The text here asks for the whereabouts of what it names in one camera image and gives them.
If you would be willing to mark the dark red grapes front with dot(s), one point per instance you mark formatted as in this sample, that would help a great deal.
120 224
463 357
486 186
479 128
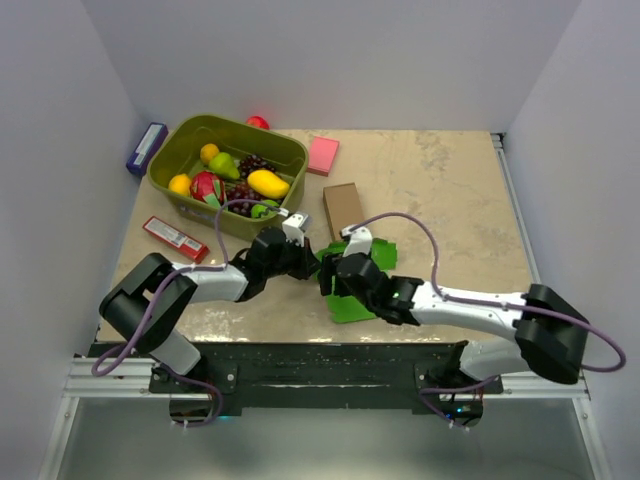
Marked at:
244 193

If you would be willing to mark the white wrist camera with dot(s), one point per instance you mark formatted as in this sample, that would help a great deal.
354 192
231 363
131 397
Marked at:
358 240
295 227

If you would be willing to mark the green round fruit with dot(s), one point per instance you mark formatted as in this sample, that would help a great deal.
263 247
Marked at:
264 208

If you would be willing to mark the pink box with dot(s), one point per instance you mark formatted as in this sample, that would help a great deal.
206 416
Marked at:
322 154

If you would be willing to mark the brown cardboard box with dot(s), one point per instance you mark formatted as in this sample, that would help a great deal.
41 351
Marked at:
343 207

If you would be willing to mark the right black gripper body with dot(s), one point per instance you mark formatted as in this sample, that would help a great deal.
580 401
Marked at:
328 271

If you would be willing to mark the yellow mango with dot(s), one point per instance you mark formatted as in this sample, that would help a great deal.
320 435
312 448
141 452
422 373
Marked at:
268 184

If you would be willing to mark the small orange fruit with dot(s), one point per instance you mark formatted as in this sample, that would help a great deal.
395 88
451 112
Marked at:
208 152

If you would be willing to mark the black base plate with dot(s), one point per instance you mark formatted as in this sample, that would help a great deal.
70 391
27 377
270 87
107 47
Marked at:
329 376

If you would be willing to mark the green pear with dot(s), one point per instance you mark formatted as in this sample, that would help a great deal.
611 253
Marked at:
224 166

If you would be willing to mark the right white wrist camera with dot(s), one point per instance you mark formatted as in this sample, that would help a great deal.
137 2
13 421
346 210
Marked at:
358 240

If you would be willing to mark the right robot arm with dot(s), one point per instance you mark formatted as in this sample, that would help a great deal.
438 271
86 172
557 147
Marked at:
535 331

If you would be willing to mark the yellow lemon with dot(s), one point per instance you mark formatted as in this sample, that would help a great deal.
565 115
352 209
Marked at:
180 184

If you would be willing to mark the red apple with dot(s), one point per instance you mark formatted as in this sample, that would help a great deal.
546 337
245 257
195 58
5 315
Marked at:
258 122

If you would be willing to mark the purple blue box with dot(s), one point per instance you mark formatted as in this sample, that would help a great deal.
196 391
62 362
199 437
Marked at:
147 146

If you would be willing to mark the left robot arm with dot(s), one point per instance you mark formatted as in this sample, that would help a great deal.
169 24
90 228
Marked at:
146 305

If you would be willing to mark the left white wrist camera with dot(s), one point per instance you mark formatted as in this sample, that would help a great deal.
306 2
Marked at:
295 227

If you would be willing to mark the aluminium frame rail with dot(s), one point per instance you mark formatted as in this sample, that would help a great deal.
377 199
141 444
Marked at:
131 379

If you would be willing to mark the olive green plastic bin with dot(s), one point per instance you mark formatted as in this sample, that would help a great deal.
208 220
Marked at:
180 154

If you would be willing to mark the red rectangular box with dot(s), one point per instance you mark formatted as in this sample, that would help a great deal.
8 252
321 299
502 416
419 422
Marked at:
176 239

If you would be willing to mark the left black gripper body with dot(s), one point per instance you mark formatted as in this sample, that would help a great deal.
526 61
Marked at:
293 261

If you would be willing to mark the dark purple grapes back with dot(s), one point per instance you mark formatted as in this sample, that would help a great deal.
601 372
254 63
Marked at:
253 163

